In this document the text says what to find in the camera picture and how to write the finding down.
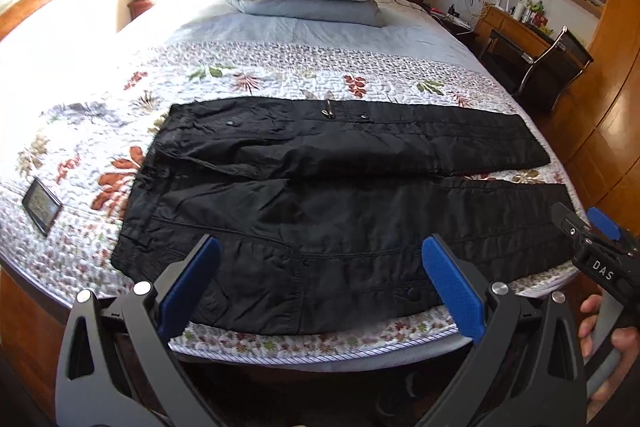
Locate black cargo pants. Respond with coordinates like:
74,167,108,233
111,98,572,336

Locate right hand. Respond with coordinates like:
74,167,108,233
578,293,640,405

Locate black office chair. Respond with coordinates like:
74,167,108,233
480,27,593,115

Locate black smartphone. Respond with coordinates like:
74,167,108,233
22,178,63,237

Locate wooden desk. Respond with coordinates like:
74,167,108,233
474,4,554,78

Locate floral quilted bedspread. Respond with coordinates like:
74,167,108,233
0,0,586,368

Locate light blue pillow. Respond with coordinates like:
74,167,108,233
226,0,384,27

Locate wooden nightstand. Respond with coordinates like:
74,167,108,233
128,0,154,20

